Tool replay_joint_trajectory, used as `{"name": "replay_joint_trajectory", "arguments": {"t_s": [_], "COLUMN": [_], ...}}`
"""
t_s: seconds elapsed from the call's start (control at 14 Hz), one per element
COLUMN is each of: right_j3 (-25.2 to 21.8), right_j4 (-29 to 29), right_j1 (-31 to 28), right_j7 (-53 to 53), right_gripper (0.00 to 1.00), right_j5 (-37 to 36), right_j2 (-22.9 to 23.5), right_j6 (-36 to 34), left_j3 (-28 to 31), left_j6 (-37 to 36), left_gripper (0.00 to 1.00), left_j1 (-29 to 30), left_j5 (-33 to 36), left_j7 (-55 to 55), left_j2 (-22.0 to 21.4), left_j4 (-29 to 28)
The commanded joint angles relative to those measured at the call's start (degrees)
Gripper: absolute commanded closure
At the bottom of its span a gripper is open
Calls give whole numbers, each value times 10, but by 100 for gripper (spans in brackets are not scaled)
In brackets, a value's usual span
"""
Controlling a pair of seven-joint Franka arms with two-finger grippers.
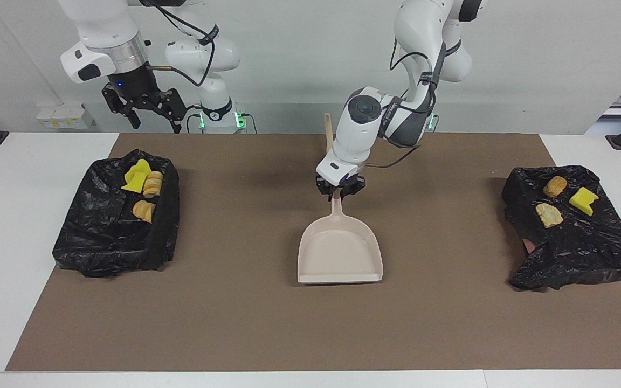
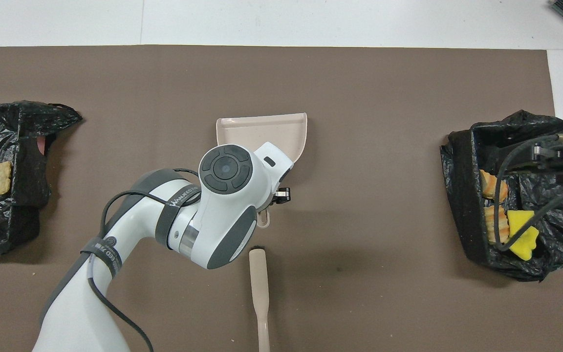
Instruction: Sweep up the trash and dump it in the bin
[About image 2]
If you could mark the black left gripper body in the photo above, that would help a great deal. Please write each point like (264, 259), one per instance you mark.
(281, 195)

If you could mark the yellow sponge piece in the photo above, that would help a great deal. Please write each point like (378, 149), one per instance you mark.
(526, 249)
(518, 219)

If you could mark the beige plastic dustpan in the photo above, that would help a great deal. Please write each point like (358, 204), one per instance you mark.
(262, 129)

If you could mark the pale ridged pastry piece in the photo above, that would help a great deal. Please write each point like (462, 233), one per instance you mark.
(491, 225)

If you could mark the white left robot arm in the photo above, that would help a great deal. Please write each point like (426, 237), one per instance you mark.
(223, 210)

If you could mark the black bag-lined trash bin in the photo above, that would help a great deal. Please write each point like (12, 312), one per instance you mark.
(27, 195)
(555, 230)

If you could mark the brown table mat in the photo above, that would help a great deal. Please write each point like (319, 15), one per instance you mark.
(359, 78)

